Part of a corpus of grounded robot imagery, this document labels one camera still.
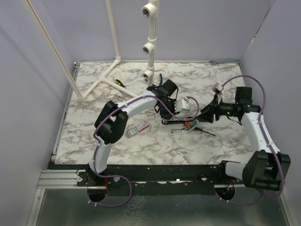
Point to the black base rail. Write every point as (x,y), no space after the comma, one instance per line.
(151,180)

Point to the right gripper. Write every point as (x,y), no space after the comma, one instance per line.
(208,112)

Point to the black stapler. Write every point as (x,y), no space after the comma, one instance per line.
(175,121)

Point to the aluminium frame rail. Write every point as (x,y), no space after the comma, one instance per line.
(54,176)

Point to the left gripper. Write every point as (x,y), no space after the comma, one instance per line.
(167,116)

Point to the blue handled pliers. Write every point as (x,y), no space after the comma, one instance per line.
(160,81)

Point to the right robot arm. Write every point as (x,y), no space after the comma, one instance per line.
(268,166)

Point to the orange handled screwdriver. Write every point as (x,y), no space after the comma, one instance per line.
(198,129)

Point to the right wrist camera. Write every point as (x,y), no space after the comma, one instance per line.
(218,88)

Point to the yellow black screwdriver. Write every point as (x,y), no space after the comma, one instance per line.
(118,82)

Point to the red white staple box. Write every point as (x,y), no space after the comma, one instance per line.
(137,129)

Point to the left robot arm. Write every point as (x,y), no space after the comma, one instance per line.
(111,123)

